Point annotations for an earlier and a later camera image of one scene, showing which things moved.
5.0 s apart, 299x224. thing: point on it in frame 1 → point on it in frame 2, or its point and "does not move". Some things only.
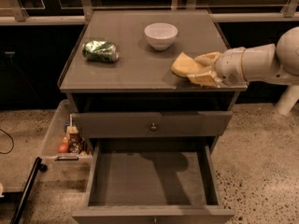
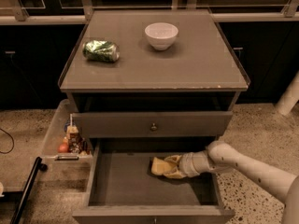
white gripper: (228, 66) → (188, 166)
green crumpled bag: (99, 50) does not move
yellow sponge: (185, 65) → (161, 167)
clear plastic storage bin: (49, 156) does not move
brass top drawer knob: (153, 128) does not move
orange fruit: (63, 147) does not move
